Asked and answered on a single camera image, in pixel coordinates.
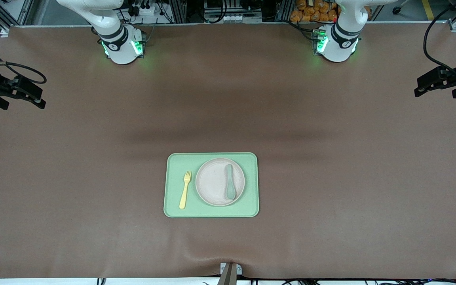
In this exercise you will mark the orange snack packages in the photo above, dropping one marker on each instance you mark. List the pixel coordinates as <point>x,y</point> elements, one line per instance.
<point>311,12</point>

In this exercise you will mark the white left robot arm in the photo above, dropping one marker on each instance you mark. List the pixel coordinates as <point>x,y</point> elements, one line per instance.
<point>337,49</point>

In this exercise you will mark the light green plastic spoon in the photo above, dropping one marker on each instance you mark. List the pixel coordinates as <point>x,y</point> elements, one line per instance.
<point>230,192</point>

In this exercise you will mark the aluminium equipment rack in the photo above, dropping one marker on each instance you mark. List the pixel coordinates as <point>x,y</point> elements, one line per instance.
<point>178,10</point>

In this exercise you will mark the white power strip with plugs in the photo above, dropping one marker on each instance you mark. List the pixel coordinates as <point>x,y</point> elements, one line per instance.
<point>143,10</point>

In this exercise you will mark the light green rectangular tray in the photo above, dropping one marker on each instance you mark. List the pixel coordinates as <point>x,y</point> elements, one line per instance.
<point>212,211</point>

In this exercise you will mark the grey metal camera bracket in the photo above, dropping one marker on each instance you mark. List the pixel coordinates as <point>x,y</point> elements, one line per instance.
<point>230,277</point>

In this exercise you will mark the brown table cloth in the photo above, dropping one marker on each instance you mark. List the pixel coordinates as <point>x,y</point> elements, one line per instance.
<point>331,178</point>

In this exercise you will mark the white round speckled plate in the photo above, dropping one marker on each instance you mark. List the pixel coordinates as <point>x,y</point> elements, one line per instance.
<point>212,182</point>

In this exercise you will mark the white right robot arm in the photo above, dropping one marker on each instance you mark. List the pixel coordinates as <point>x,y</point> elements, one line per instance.
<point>121,47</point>

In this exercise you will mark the yellow plastic fork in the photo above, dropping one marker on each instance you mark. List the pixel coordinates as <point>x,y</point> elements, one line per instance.
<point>184,194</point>

